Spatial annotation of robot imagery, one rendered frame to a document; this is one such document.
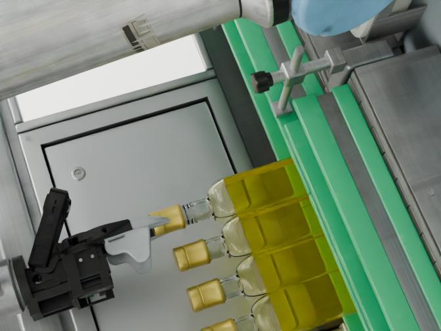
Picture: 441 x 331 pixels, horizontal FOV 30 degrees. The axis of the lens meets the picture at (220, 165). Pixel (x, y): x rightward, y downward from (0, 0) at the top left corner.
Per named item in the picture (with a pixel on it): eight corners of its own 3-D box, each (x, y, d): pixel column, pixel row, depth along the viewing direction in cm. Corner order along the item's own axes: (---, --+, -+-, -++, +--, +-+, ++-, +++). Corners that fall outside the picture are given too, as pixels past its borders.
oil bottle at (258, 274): (367, 224, 119) (228, 270, 115) (377, 211, 113) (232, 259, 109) (383, 260, 117) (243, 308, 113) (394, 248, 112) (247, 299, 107)
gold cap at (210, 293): (215, 281, 113) (185, 291, 112) (217, 274, 109) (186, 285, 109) (224, 305, 111) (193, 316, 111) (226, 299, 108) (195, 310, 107)
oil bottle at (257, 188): (335, 154, 123) (201, 196, 119) (343, 138, 118) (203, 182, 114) (350, 188, 121) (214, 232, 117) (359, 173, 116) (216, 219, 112)
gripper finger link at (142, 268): (176, 266, 117) (113, 285, 113) (163, 229, 119) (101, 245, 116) (180, 259, 114) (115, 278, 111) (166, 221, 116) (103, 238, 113)
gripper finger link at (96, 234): (137, 236, 112) (77, 259, 111) (133, 225, 112) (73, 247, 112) (130, 227, 107) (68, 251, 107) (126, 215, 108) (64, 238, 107)
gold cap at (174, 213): (177, 208, 117) (147, 218, 116) (178, 199, 113) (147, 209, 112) (185, 231, 115) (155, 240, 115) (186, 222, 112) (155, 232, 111)
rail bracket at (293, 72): (321, 87, 119) (241, 111, 116) (346, 24, 103) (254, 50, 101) (329, 105, 118) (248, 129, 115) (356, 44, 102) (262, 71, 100)
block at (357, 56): (368, 67, 118) (323, 81, 117) (385, 33, 110) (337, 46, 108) (378, 88, 117) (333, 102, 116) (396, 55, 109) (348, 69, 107)
